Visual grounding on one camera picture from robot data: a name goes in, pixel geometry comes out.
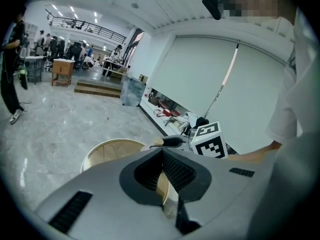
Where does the blind pull rod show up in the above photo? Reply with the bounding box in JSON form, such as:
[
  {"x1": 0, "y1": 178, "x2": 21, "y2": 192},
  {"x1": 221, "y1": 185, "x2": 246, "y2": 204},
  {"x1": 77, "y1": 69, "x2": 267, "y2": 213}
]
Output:
[{"x1": 203, "y1": 40, "x2": 241, "y2": 120}]

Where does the round glass coffee table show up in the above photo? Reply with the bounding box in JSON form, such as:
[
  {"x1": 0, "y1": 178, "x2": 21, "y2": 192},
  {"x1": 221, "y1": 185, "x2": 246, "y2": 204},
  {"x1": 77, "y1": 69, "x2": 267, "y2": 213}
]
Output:
[{"x1": 79, "y1": 138, "x2": 171, "y2": 206}]

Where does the wooden cabinet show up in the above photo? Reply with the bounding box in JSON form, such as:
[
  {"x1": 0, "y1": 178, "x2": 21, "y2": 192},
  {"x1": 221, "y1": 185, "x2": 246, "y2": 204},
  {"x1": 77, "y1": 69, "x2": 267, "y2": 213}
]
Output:
[{"x1": 51, "y1": 58, "x2": 76, "y2": 87}]

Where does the white roller blind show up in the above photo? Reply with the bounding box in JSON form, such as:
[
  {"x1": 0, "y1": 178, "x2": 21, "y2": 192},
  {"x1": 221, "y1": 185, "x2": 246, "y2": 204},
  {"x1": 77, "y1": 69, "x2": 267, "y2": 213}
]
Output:
[{"x1": 147, "y1": 35, "x2": 295, "y2": 155}]

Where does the black railing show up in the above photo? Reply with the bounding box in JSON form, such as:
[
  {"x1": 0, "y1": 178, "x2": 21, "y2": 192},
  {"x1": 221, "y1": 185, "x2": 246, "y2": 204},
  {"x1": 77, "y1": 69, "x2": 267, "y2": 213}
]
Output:
[{"x1": 44, "y1": 8, "x2": 128, "y2": 42}]

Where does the black backpack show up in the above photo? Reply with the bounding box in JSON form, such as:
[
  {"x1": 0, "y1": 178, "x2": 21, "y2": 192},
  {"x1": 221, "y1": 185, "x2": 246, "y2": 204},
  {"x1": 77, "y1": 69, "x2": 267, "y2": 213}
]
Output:
[{"x1": 194, "y1": 117, "x2": 210, "y2": 129}]

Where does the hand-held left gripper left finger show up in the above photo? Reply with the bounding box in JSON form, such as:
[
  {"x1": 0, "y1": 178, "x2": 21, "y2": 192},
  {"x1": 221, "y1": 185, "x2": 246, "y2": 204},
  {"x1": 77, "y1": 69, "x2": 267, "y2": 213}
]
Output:
[{"x1": 34, "y1": 148, "x2": 181, "y2": 240}]

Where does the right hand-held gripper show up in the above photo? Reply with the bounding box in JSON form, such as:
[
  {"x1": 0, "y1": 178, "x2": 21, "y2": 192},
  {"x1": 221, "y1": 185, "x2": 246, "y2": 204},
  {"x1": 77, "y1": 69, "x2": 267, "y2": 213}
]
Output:
[{"x1": 149, "y1": 121, "x2": 228, "y2": 159}]

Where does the black head camera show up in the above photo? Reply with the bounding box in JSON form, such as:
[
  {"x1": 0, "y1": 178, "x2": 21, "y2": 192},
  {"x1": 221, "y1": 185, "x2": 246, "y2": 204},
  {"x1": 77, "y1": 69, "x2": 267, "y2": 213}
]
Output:
[{"x1": 201, "y1": 0, "x2": 223, "y2": 21}]

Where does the person's white shirt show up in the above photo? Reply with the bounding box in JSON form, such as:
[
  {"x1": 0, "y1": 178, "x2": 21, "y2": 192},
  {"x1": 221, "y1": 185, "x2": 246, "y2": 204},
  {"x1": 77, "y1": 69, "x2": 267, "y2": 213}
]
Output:
[{"x1": 246, "y1": 6, "x2": 320, "y2": 240}]

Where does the wooden step platform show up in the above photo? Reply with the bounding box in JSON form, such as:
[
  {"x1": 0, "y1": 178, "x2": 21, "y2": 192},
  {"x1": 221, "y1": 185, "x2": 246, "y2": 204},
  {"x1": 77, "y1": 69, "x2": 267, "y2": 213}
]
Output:
[{"x1": 74, "y1": 78, "x2": 123, "y2": 99}]

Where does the brown handbag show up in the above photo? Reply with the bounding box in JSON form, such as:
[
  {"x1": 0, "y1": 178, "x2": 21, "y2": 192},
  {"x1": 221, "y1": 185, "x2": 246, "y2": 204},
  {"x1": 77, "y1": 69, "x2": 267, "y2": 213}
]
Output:
[{"x1": 147, "y1": 92, "x2": 161, "y2": 106}]

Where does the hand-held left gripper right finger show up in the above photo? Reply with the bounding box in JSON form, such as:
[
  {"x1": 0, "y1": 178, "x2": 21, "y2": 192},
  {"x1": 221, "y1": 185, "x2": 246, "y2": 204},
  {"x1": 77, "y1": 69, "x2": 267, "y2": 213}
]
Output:
[{"x1": 162, "y1": 148, "x2": 261, "y2": 240}]

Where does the person's right forearm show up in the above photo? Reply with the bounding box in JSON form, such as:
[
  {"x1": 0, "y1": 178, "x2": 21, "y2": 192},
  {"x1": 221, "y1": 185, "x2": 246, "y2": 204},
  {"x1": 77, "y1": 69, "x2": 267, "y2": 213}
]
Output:
[{"x1": 226, "y1": 141, "x2": 282, "y2": 163}]

